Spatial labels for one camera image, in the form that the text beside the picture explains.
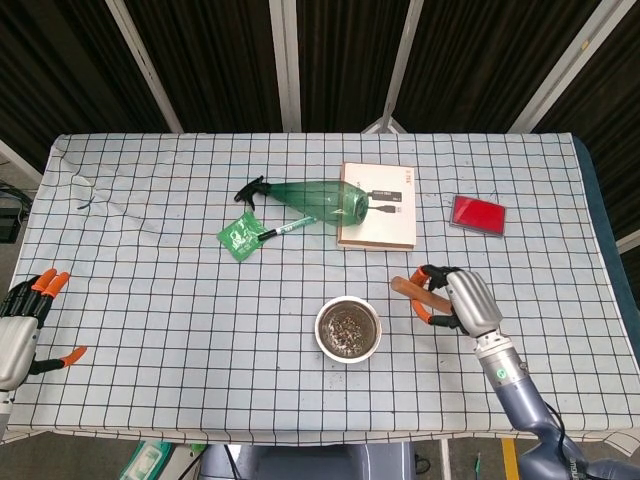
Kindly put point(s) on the stainless steel bowl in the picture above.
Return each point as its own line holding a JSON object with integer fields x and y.
{"x": 322, "y": 320}

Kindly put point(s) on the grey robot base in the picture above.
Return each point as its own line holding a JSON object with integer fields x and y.
{"x": 310, "y": 462}

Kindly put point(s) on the black electronic device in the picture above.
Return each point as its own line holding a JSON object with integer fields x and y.
{"x": 10, "y": 220}

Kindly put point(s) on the blue checkered tablecloth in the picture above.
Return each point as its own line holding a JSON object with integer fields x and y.
{"x": 150, "y": 325}

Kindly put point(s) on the green plastic spray bottle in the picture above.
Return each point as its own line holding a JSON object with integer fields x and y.
{"x": 310, "y": 199}

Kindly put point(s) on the wooden rolling pin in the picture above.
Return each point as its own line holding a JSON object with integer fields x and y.
{"x": 405, "y": 287}

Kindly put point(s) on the white partition post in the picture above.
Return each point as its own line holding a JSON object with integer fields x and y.
{"x": 150, "y": 75}
{"x": 400, "y": 65}
{"x": 560, "y": 65}
{"x": 286, "y": 65}

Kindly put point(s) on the green marker pen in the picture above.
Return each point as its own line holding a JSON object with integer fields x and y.
{"x": 290, "y": 228}

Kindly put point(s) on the red ink pad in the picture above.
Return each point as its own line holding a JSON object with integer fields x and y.
{"x": 477, "y": 215}

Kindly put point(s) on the crushed nut pieces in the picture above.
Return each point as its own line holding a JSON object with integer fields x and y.
{"x": 346, "y": 330}

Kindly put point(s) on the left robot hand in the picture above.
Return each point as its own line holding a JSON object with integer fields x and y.
{"x": 15, "y": 340}

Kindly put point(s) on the green tea packet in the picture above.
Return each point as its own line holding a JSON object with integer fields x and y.
{"x": 237, "y": 237}

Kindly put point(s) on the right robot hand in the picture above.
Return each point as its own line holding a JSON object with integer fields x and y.
{"x": 475, "y": 302}

